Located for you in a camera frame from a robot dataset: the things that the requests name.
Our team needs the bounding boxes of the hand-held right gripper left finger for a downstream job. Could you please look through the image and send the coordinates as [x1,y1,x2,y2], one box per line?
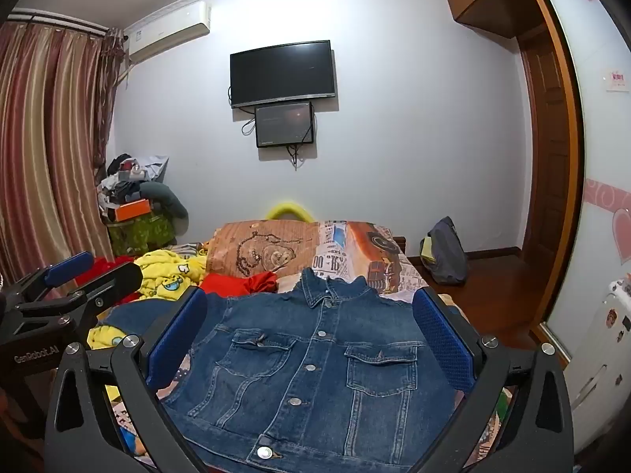
[44,286,208,473]

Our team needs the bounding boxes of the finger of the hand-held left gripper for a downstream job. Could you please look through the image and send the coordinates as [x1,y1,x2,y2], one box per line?
[15,262,144,338]
[10,251,95,306]

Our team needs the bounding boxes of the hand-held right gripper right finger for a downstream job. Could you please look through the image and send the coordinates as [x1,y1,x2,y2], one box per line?
[411,287,575,473]

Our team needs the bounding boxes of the blue denim jacket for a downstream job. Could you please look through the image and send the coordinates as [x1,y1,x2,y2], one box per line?
[106,267,474,471]

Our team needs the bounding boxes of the green patterned bag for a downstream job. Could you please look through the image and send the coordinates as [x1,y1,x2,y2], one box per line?
[106,212,177,257]

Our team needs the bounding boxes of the yellow cartoon print cloth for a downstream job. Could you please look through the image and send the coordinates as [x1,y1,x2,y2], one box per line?
[88,249,208,350]

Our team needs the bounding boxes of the red cloth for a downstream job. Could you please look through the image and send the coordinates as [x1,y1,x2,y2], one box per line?
[89,256,279,302]

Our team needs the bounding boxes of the orange box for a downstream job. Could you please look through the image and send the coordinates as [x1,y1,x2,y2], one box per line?
[114,198,151,222]

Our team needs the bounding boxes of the grey backpack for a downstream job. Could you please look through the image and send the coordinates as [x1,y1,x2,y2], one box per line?
[420,216,469,285]

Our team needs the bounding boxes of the grey plush cushion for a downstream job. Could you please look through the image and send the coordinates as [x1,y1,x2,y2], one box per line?
[139,182,189,235]

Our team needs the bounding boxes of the pile of clutter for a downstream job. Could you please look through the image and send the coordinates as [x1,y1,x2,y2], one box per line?
[96,154,171,208]

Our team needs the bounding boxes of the striped red curtain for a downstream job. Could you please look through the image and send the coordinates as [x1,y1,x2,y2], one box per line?
[0,7,126,284]

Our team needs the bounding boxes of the printed blanket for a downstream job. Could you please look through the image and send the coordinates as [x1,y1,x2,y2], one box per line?
[113,218,513,459]

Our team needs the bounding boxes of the white appliance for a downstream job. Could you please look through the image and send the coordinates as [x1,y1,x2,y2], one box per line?
[557,276,631,454]

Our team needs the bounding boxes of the wooden door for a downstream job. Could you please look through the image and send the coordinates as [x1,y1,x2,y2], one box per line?
[520,30,564,257]

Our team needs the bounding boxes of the white air conditioner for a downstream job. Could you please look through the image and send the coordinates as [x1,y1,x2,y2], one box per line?
[123,1,213,66]

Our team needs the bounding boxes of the yellow ring cushion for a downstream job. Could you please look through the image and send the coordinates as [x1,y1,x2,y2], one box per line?
[267,200,312,222]

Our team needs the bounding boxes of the small black wall monitor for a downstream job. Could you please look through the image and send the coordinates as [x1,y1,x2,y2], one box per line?
[255,102,315,149]

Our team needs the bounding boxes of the black wall television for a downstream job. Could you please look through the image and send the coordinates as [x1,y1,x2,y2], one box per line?
[230,40,337,108]

